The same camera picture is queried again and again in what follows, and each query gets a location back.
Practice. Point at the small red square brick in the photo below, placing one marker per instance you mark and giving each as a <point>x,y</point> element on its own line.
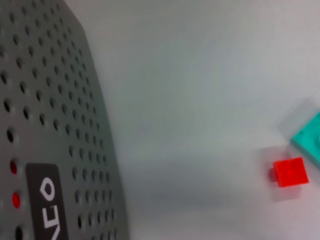
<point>290,172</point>

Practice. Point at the teal square brick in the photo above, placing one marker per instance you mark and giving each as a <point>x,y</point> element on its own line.
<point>308,140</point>

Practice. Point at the grey-green perforated storage bin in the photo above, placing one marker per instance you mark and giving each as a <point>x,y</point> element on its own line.
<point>50,100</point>

